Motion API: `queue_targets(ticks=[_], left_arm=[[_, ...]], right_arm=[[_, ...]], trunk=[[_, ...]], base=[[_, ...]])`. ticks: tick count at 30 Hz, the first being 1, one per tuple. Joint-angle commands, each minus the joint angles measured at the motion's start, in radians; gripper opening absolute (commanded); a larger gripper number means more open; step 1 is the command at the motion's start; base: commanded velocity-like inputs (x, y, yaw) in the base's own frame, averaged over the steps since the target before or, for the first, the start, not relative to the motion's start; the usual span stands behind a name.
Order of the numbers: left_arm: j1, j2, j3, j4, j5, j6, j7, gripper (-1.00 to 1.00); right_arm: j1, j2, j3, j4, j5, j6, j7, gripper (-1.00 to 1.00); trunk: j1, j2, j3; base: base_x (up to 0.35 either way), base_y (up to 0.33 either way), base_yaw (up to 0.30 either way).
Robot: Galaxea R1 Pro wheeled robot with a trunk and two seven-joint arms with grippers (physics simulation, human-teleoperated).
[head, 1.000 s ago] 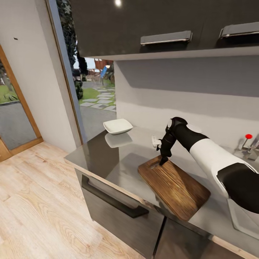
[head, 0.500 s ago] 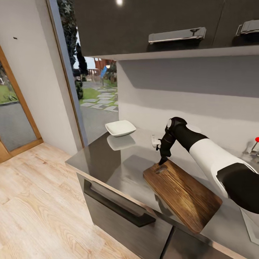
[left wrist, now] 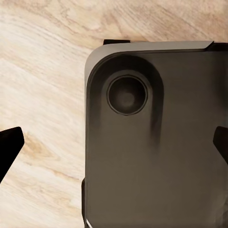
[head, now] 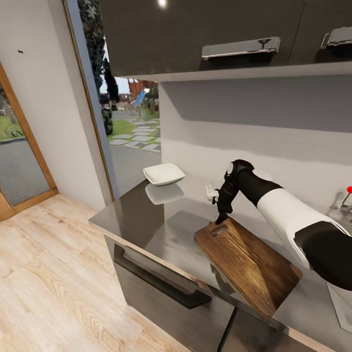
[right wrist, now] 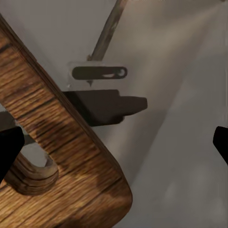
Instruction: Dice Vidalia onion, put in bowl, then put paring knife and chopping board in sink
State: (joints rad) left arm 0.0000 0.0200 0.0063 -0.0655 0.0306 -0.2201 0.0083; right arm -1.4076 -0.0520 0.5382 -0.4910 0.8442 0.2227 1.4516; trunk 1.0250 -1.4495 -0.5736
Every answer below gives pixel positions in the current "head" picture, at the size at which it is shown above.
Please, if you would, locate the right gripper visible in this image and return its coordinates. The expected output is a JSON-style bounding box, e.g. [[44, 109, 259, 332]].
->
[[215, 186, 237, 224]]

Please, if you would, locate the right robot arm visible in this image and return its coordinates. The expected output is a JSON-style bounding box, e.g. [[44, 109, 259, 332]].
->
[[205, 159, 352, 309]]

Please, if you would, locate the cutting board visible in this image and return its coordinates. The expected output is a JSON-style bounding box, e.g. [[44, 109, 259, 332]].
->
[[194, 216, 303, 319]]

